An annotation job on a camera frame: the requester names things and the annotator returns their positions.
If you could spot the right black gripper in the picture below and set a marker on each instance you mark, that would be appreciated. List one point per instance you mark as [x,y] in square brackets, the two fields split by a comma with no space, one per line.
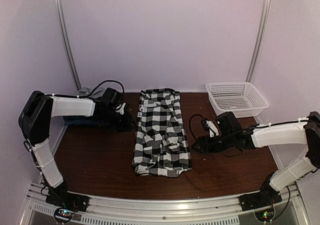
[205,146]

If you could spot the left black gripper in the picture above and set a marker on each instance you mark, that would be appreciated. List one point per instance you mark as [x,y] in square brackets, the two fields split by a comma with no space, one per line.
[126,123]

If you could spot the black white checkered shirt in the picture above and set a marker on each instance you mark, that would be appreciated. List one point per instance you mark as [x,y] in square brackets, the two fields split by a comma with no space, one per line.
[161,147]

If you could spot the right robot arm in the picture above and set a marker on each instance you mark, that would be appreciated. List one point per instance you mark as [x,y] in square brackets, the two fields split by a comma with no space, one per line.
[303,131]

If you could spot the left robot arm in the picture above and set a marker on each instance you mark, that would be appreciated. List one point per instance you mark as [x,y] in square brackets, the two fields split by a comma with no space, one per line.
[35,121]

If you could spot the folded blue plaid shirt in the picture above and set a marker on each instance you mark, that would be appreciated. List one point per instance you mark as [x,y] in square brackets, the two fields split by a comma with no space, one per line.
[81,121]

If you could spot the white plastic basket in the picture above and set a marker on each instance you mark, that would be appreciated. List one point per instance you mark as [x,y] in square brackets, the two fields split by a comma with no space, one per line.
[241,98]

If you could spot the right circuit board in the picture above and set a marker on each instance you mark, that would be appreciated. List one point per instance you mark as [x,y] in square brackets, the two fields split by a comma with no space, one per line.
[264,215]

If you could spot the circuit board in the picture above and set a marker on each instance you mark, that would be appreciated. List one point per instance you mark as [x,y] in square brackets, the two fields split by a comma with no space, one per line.
[63,215]
[264,215]

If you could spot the left circuit board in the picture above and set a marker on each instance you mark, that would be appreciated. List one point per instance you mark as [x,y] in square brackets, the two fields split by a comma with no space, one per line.
[63,215]

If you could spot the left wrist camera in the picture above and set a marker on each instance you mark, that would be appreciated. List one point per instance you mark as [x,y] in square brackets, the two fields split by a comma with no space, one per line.
[112,98]

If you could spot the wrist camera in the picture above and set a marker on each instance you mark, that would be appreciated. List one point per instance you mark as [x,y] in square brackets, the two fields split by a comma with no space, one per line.
[226,123]
[112,98]

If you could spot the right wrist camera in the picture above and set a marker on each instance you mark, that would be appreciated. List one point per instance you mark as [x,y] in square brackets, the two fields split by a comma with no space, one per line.
[226,123]

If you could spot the aluminium front rail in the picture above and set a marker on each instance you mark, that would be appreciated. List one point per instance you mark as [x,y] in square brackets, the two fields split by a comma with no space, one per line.
[220,210]

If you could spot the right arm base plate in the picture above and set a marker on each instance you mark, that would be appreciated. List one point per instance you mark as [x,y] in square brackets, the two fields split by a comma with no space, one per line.
[260,199]

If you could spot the left aluminium frame post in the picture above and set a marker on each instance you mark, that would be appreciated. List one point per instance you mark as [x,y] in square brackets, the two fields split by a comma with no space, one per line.
[66,43]

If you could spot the aluminium frame post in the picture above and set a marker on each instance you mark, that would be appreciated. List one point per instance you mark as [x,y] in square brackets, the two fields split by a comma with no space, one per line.
[66,43]
[264,16]

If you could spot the right aluminium frame post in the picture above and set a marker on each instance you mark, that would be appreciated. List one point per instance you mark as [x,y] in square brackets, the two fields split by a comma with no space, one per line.
[264,16]

